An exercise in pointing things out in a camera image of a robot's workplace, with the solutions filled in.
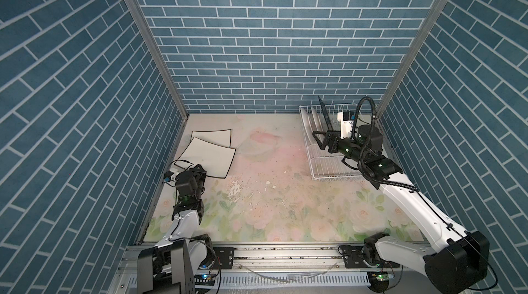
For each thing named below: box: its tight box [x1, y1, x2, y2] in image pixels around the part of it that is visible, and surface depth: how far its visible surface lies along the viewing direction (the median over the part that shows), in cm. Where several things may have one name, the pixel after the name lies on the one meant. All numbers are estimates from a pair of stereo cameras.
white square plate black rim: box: [180, 136, 236, 179], surface depth 98 cm
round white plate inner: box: [308, 107, 324, 132], surface depth 100 cm
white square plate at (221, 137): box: [191, 129, 232, 148], surface depth 112 cm
